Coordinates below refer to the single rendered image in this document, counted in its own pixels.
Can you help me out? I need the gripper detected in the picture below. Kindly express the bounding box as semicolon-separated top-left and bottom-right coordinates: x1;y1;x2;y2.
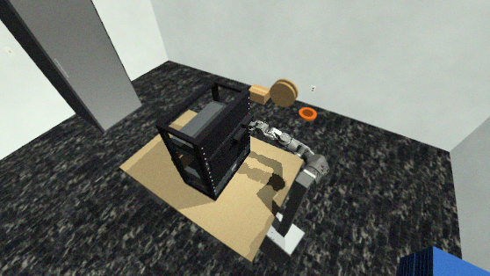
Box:
248;120;273;140

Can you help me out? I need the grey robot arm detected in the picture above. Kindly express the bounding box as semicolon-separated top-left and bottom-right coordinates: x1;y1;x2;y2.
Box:
267;127;329;189

